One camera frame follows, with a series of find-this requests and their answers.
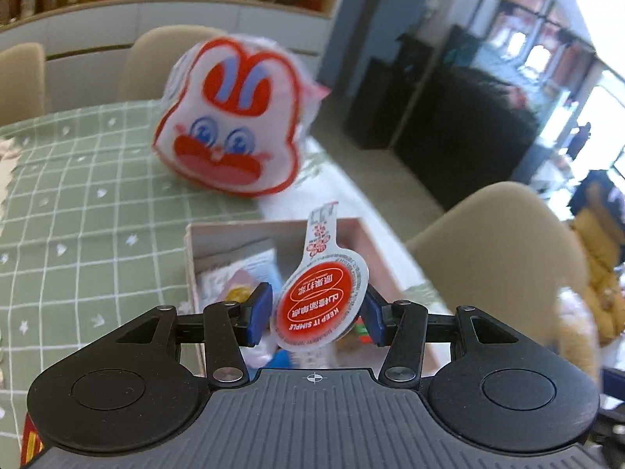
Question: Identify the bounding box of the green grid tablecloth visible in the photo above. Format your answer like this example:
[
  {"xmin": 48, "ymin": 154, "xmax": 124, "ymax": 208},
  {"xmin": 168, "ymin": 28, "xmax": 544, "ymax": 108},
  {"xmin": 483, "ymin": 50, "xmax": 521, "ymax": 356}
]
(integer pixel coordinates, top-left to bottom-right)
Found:
[{"xmin": 0, "ymin": 99, "xmax": 450, "ymax": 450}]

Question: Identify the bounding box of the beige chair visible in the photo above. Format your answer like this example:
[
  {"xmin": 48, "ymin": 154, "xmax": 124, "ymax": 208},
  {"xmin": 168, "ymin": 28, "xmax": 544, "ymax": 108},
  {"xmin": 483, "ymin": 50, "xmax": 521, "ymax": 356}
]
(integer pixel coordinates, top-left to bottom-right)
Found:
[
  {"xmin": 0, "ymin": 43, "xmax": 46, "ymax": 126},
  {"xmin": 404, "ymin": 181, "xmax": 602, "ymax": 382},
  {"xmin": 116, "ymin": 24, "xmax": 226, "ymax": 102}
]

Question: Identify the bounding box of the black fish tank stand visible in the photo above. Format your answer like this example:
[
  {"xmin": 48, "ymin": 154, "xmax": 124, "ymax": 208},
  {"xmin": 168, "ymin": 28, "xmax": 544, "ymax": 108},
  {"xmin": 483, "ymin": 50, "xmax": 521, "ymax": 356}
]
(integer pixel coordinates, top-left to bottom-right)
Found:
[{"xmin": 343, "ymin": 23, "xmax": 544, "ymax": 211}]

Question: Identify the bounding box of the magenta noodle snack packet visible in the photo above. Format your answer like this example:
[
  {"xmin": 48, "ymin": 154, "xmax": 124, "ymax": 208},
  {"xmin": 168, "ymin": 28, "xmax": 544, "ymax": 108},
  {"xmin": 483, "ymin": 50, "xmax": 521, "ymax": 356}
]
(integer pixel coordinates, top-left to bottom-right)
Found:
[{"xmin": 20, "ymin": 413, "xmax": 43, "ymax": 468}]

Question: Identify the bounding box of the red white bunny bag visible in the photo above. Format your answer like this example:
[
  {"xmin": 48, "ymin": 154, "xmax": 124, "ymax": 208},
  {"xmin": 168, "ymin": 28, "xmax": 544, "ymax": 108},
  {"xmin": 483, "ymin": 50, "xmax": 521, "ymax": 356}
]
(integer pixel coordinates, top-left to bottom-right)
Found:
[{"xmin": 152, "ymin": 34, "xmax": 329, "ymax": 197}]

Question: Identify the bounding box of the red round lid cup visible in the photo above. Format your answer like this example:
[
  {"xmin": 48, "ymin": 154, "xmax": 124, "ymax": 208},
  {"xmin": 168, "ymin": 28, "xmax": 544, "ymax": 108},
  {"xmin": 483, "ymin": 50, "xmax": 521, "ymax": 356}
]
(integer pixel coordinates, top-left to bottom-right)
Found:
[{"xmin": 270, "ymin": 202, "xmax": 369, "ymax": 353}]

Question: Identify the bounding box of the beige chair right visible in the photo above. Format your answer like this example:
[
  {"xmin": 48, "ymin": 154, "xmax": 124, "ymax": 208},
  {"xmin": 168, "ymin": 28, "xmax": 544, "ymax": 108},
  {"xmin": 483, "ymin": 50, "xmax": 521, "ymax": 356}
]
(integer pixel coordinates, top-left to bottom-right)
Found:
[{"xmin": 404, "ymin": 181, "xmax": 602, "ymax": 382}]

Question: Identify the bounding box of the beige chair far left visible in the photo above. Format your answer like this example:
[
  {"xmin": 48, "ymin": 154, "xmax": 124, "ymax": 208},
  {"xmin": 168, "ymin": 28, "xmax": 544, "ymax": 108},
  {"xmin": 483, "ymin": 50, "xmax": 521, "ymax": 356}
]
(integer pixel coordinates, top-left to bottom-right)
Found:
[{"xmin": 0, "ymin": 43, "xmax": 46, "ymax": 126}]

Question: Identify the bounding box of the pink open gift box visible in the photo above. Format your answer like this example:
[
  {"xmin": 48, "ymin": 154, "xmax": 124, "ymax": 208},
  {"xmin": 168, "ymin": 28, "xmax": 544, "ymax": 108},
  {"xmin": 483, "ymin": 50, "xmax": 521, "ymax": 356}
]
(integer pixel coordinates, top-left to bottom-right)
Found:
[{"xmin": 184, "ymin": 216, "xmax": 454, "ymax": 377}]

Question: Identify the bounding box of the white sideboard cabinet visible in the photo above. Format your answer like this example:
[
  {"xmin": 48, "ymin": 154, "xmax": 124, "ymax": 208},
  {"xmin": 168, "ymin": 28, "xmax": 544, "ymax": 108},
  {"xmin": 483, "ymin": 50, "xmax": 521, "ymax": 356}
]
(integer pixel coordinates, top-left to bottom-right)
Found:
[{"xmin": 1, "ymin": 0, "xmax": 342, "ymax": 111}]

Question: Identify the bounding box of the beige chair far middle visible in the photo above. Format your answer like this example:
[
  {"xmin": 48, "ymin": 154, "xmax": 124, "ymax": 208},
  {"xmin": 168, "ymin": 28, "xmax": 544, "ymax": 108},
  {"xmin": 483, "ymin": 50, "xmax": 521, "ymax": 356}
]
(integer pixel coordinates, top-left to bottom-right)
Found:
[{"xmin": 116, "ymin": 24, "xmax": 226, "ymax": 102}]

